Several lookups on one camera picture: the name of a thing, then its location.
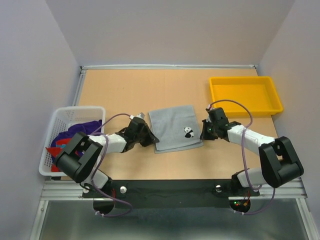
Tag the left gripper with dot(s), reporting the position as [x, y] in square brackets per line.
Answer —
[150, 138]

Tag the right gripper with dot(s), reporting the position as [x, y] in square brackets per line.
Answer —
[204, 135]

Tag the grey panda towel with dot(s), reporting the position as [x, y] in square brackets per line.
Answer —
[176, 128]

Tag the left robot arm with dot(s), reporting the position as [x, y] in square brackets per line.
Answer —
[81, 157]

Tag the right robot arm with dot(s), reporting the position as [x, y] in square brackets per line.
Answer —
[279, 162]

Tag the purple towel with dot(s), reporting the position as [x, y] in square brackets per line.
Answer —
[63, 137]

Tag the yellow plastic tray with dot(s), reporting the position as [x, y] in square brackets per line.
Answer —
[257, 93]

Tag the white plastic basket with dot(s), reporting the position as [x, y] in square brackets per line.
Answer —
[61, 120]

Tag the red blue patterned towel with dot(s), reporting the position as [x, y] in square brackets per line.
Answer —
[55, 150]

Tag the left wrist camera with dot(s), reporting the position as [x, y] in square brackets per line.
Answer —
[140, 115]

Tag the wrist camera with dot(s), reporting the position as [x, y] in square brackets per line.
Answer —
[140, 115]
[209, 107]

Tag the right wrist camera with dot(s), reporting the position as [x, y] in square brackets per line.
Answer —
[209, 107]

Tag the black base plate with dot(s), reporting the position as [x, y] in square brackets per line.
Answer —
[161, 194]

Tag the aluminium back rail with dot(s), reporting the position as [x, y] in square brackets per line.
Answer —
[166, 66]

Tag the aluminium rail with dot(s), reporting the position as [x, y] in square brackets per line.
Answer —
[67, 190]
[166, 66]

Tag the aluminium front rail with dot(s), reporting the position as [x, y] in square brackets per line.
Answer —
[67, 190]

